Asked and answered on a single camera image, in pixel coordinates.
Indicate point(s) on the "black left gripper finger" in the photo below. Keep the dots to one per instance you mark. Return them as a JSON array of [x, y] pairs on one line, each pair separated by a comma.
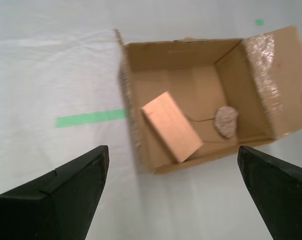
[[40, 212], [286, 200]]

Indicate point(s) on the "pinkish speckled granite rock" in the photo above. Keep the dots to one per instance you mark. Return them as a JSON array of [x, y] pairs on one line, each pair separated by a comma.
[[226, 121]]

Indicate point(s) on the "light wooden block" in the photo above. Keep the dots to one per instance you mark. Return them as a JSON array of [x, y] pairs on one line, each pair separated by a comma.
[[170, 125]]

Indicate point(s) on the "brown cardboard box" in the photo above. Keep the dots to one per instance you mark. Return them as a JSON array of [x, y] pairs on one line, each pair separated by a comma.
[[190, 80]]

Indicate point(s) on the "long green tape strip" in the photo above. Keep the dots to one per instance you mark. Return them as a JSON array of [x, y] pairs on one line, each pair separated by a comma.
[[90, 118]]

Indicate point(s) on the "white table cover cloth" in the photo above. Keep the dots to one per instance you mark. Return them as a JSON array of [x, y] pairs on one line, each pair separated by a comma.
[[40, 62]]

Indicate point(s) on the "small green tape square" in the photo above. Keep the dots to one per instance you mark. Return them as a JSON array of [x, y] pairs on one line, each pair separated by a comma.
[[259, 22]]

